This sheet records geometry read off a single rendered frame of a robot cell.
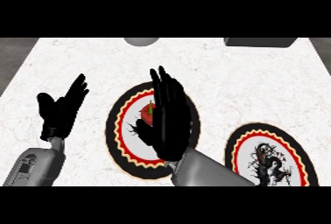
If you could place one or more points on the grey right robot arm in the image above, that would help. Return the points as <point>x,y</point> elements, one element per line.
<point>204,172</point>

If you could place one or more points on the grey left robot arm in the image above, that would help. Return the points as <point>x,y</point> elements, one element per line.
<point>36,166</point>

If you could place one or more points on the grey round object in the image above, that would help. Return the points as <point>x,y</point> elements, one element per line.
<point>141,41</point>

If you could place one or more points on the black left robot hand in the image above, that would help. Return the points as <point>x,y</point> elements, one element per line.
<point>60,113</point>

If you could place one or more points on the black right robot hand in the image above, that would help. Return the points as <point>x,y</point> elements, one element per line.
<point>172,122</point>

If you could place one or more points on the red bell pepper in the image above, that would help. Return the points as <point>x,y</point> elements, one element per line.
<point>147,113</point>

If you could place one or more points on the dark grey box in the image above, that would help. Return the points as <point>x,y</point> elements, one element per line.
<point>259,41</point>

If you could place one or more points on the black-rimmed decorated plate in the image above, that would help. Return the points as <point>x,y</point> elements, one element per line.
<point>129,145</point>
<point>266,157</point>

